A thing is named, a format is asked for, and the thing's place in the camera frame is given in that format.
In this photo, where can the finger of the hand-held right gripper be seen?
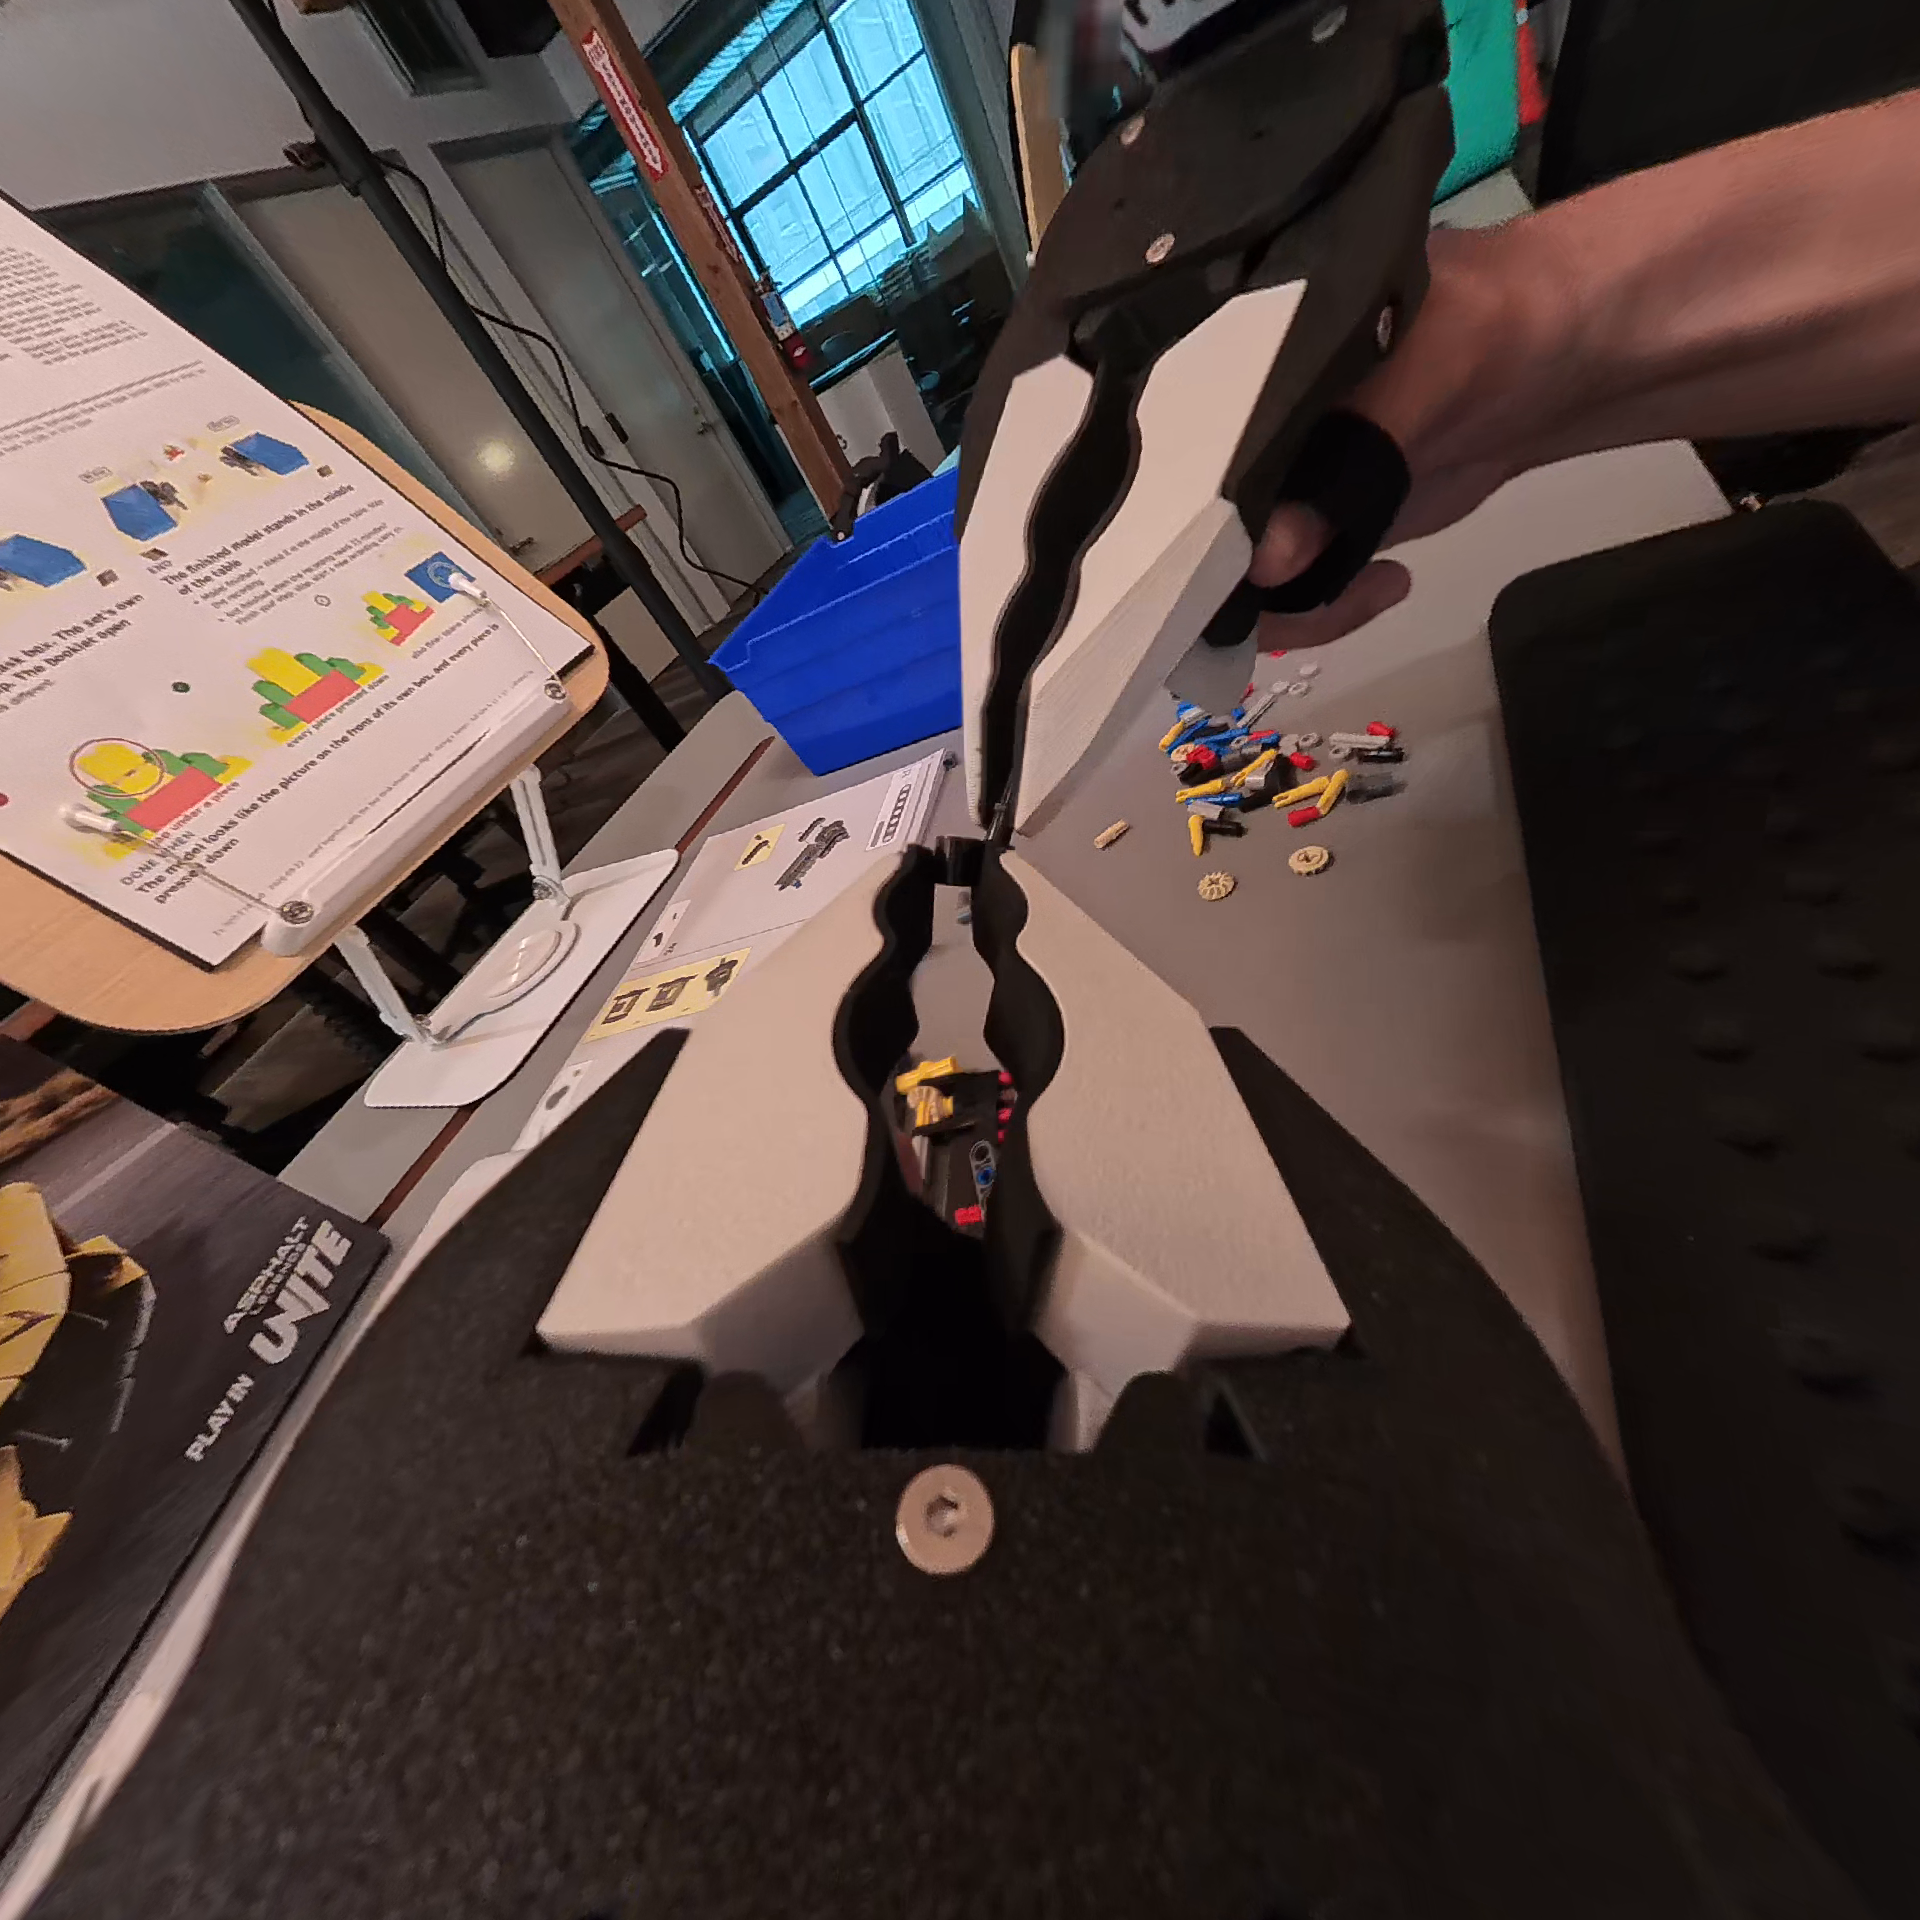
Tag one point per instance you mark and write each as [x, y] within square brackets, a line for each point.
[1004, 525]
[1171, 510]

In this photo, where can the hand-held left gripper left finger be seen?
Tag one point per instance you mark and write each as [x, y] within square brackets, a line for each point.
[720, 1184]

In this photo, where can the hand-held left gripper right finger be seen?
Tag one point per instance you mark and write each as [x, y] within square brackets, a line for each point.
[1184, 1184]

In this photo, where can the lego chassis assembly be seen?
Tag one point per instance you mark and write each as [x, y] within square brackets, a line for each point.
[955, 1142]

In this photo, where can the pile of lego pins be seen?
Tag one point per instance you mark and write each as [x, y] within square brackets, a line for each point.
[1277, 750]

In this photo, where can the lego set box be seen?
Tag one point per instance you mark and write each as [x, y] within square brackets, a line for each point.
[150, 1349]

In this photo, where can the person's right hand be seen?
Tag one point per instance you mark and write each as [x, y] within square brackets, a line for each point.
[1485, 375]

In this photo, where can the blue plastic bin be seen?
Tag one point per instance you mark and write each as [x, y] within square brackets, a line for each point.
[855, 629]

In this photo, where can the green plastic tote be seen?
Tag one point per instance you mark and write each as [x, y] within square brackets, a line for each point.
[1485, 106]

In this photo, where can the instruction booklet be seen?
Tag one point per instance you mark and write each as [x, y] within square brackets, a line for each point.
[781, 931]

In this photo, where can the white stand base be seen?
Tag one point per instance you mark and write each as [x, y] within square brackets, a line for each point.
[495, 1020]

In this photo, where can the black metal pole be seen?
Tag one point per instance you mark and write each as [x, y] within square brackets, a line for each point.
[461, 301]

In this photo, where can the printed instruction sheet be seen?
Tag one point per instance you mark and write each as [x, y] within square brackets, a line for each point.
[226, 599]

